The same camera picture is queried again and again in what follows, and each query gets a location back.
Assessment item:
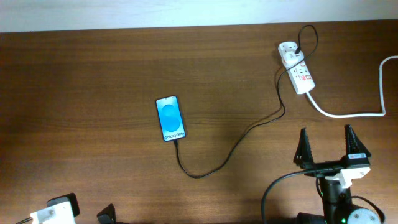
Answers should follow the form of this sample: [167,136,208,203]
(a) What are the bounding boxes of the black USB charging cable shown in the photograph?
[173,24,320,180]

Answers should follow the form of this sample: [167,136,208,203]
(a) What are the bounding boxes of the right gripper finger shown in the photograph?
[293,128,314,169]
[345,124,372,159]

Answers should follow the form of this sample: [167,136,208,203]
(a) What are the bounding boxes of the white USB charger plug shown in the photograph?
[280,50,305,69]

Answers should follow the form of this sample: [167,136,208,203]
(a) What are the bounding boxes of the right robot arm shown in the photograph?
[293,124,386,224]

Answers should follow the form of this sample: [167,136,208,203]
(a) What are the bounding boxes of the blue Samsung Galaxy smartphone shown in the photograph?
[155,95,186,142]

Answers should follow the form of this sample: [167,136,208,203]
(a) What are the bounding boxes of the white power strip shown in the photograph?
[278,42,315,95]

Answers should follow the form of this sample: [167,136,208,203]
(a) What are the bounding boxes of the white power strip cord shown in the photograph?
[305,55,398,119]

